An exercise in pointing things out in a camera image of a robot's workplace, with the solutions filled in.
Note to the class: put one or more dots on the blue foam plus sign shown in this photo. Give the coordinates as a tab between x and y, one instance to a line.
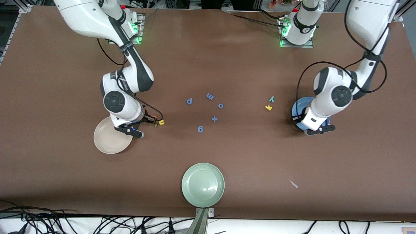
214	119

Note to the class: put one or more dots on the blue foam letter p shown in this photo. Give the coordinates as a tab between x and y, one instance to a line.
189	99

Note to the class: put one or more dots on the grey camera support bar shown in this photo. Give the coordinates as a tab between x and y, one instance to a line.
199	224

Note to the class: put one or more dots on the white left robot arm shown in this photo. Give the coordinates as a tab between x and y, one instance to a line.
334	94

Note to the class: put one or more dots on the aluminium frame profile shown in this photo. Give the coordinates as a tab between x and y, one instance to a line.
24	8
399	17

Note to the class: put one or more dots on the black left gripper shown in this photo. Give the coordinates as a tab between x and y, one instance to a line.
303	116

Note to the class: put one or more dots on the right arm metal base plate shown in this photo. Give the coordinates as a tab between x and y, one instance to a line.
141	32

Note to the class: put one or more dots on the tan box corner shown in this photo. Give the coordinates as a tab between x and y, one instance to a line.
409	230

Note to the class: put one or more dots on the teal foam letter y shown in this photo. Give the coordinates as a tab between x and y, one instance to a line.
271	99

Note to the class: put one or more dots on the pale green round plate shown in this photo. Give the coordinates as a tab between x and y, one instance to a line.
203	185

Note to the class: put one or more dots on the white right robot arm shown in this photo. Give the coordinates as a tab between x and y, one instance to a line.
130	78

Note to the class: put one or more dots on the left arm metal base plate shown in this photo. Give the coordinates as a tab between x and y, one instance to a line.
308	45

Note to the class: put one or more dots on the metal clamp bracket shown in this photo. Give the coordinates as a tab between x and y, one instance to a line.
211	213

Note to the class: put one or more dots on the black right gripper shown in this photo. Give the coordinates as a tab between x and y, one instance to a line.
148	119

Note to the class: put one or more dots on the small grey tape scrap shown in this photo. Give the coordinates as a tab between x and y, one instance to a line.
293	184

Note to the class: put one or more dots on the blue foam letter m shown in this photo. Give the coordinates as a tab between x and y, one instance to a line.
210	96

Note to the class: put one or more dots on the person in dark clothes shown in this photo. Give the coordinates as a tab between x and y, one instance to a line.
227	4

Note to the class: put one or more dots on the beige round plate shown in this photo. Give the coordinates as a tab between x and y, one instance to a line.
110	140

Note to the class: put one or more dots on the blue round plate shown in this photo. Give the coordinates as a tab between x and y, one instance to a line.
304	102

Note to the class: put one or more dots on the small orange object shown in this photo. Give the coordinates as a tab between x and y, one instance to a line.
272	4

